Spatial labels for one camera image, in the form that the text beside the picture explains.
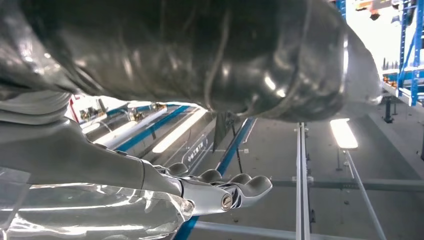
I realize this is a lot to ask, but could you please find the grey workbench with blue beams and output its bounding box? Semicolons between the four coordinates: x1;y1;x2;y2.
71;99;424;240

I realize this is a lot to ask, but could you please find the clear acrylic sign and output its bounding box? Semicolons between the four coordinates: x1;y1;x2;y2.
181;134;209;170

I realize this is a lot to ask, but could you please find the tall blue steel rack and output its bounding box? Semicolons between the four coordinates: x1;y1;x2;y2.
334;0;424;107

